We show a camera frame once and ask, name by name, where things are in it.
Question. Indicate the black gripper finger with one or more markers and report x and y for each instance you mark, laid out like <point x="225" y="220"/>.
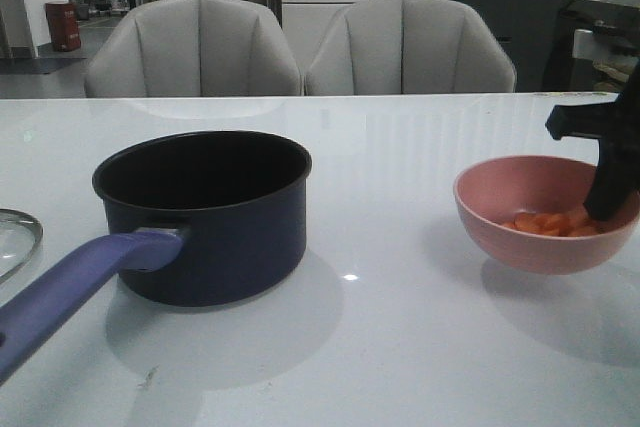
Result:
<point x="617" y="172"/>
<point x="599" y="121"/>

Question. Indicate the orange ham slices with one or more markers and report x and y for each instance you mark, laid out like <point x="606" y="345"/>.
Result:
<point x="575" y="222"/>

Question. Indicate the pink bowl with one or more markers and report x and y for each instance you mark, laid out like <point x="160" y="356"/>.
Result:
<point x="493" y="191"/>

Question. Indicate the glass pot lid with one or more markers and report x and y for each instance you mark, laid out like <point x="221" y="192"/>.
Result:
<point x="21" y="235"/>

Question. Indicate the beige cushion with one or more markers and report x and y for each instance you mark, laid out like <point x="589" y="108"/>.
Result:
<point x="611" y="77"/>

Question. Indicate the right grey chair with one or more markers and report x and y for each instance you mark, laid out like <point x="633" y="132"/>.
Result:
<point x="402" y="47"/>

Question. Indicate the grey chair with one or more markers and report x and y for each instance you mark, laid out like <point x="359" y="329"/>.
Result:
<point x="195" y="48"/>
<point x="402" y="47"/>

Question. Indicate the dark blue saucepan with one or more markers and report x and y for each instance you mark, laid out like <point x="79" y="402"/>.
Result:
<point x="195" y="219"/>

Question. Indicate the left grey chair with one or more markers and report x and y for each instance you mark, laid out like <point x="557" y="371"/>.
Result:
<point x="195" y="48"/>

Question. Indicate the red bin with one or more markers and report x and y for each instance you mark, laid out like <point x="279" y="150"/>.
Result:
<point x="63" y="27"/>

